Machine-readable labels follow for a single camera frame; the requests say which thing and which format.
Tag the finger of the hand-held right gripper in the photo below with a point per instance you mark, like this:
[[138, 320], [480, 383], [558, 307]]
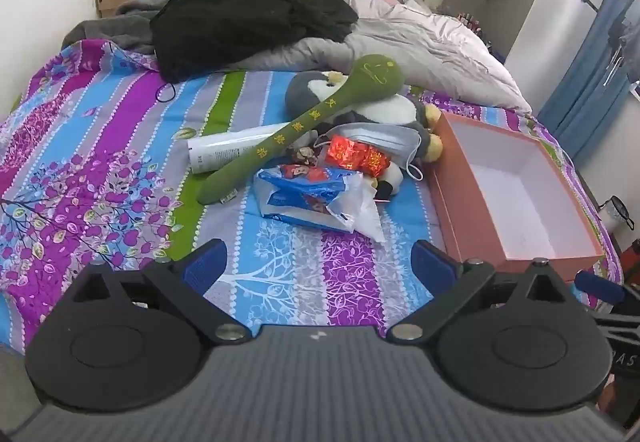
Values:
[[600, 287]]

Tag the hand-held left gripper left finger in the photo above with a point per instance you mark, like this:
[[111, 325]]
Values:
[[205, 267]]

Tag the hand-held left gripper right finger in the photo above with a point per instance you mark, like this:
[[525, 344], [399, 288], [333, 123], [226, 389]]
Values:
[[432, 264]]

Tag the blue white plastic pack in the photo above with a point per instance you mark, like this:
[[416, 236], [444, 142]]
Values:
[[295, 199]]

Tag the pink cardboard box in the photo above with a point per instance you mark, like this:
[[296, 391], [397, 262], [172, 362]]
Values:
[[520, 187]]

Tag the red foil candy packet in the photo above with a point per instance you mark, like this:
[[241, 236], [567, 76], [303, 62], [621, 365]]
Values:
[[375, 162], [345, 152]]

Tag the printed cartoon candy wrapper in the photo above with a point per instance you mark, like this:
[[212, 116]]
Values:
[[306, 154]]

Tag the white bin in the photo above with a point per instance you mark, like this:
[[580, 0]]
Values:
[[612, 219]]

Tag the white spray bottle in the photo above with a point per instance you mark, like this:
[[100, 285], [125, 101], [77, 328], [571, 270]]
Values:
[[225, 147]]

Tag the blue face mask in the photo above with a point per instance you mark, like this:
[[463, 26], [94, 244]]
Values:
[[380, 134]]

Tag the green plush stick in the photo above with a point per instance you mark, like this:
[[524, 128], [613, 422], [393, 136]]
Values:
[[300, 122]]

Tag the colourful striped floral bed sheet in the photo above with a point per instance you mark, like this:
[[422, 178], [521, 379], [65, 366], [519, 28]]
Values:
[[100, 122]]

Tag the blue curtain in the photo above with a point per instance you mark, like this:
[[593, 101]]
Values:
[[580, 87]]

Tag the grey white penguin plush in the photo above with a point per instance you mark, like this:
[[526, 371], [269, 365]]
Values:
[[310, 92]]

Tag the pale pink grey quilt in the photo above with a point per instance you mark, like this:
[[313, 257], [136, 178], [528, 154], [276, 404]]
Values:
[[425, 52]]

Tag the cluster of small colourful items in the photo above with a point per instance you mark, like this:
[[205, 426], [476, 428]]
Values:
[[472, 24]]

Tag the black garment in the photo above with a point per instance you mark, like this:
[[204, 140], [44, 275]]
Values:
[[240, 22]]

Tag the dark grey fleece blanket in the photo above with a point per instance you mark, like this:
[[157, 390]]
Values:
[[110, 29]]

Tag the hanging dark garment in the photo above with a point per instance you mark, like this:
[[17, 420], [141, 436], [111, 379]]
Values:
[[625, 27]]

